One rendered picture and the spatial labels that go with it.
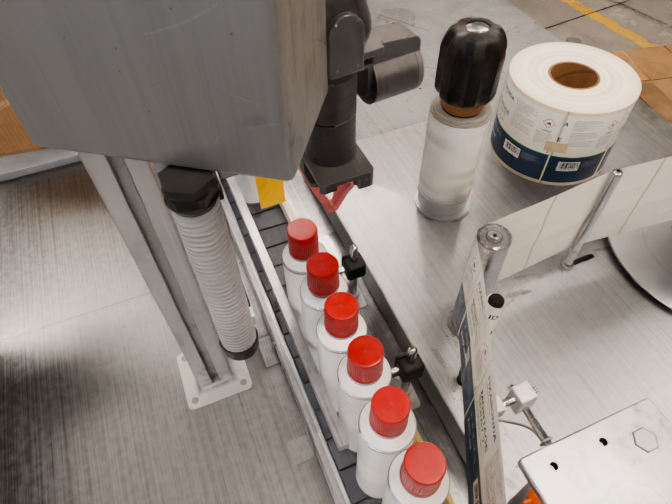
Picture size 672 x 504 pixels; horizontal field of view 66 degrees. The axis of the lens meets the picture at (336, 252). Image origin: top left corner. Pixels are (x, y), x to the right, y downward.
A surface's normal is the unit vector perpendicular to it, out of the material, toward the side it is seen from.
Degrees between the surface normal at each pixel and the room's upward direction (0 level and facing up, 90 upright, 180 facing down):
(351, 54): 89
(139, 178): 90
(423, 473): 2
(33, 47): 90
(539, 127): 90
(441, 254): 0
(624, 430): 0
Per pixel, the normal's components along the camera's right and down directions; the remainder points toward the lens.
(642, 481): -0.01, -0.62
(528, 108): -0.78, 0.49
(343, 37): 0.48, 0.67
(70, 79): -0.21, 0.77
